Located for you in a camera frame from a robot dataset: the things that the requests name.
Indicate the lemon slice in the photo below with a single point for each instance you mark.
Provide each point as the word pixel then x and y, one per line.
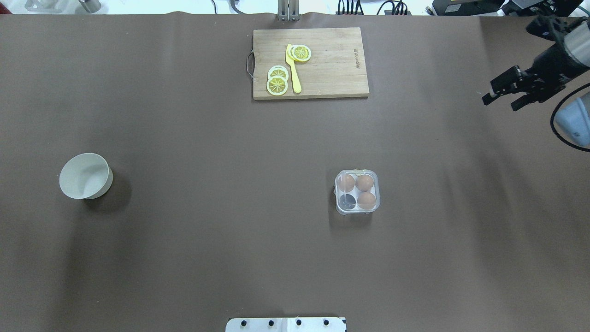
pixel 277 85
pixel 299 53
pixel 278 71

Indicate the aluminium frame post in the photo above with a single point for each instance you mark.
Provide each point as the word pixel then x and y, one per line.
pixel 288 10

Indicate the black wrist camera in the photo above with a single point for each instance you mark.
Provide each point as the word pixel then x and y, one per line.
pixel 550 28

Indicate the white ceramic bowl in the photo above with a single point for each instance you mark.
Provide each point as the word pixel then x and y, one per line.
pixel 86 176

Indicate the yellow plastic knife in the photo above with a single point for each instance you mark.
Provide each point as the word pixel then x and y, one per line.
pixel 296 84

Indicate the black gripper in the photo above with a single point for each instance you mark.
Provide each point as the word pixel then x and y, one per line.
pixel 551 65

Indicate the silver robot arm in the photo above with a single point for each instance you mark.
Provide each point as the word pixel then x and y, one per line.
pixel 569 120

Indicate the wooden cutting board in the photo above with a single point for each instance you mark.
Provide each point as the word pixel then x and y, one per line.
pixel 337 67

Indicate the white camera pillar base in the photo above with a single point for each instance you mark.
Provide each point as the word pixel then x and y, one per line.
pixel 287 324

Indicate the brown egg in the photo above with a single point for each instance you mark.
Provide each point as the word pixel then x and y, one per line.
pixel 367 201
pixel 345 182
pixel 364 182

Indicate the small metal cup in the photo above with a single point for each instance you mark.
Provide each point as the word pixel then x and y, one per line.
pixel 90 6

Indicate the clear plastic egg box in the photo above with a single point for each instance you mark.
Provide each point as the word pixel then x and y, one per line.
pixel 346 202

